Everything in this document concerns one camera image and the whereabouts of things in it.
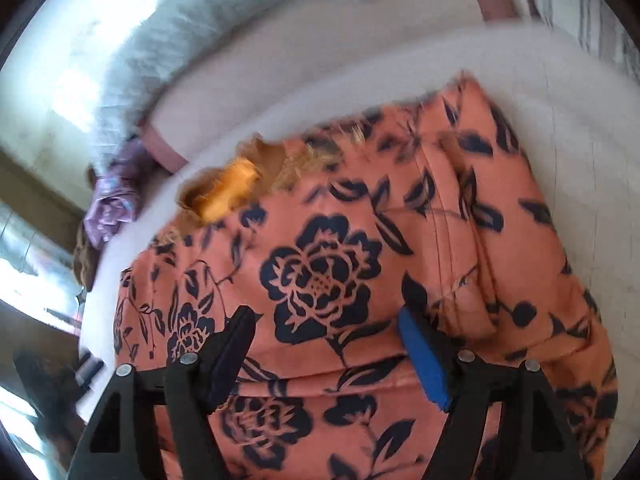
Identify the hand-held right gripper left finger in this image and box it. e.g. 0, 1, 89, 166
67, 305, 258, 480

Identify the brown blanket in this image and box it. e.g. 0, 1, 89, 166
72, 220, 103, 291

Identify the striped patterned pillow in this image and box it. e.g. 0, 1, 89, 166
530, 0, 640, 86

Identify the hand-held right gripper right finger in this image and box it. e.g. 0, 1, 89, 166
397, 306, 588, 480

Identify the orange floral garment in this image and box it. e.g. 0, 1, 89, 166
112, 72, 621, 480

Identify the purple printed cloth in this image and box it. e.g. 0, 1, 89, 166
82, 137, 151, 248

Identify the grey quilted blanket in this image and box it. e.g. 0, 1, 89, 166
92, 0, 386, 171

